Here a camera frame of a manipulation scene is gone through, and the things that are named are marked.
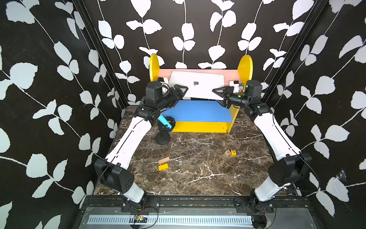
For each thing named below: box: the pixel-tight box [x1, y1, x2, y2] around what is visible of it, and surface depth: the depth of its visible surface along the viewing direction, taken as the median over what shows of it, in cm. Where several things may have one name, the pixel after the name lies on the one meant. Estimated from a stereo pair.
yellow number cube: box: [230, 149, 237, 157], surface depth 94 cm
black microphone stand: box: [155, 114, 176, 145], surface depth 85 cm
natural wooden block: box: [157, 156, 171, 166], surface depth 92 cm
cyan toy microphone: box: [157, 113, 173, 129], surface depth 82 cm
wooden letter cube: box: [223, 149, 232, 157], surface depth 94 cm
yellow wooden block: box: [158, 163, 169, 171], surface depth 88 cm
